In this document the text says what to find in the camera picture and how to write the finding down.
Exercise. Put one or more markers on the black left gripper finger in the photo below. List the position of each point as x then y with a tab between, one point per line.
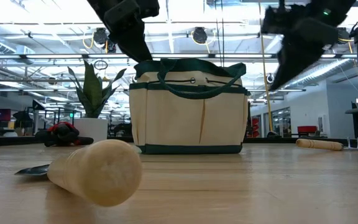
137	46

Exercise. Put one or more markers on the cream canvas bag green trim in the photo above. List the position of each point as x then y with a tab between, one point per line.
188	118

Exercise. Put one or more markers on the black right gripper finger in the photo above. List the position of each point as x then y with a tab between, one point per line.
291	65

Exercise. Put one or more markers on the red seat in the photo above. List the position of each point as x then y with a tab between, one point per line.
307	130

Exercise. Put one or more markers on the red and black gardening gloves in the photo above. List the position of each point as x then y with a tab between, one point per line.
62	133

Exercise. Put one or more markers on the snake plant in white pot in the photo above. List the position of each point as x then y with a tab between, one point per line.
92	102

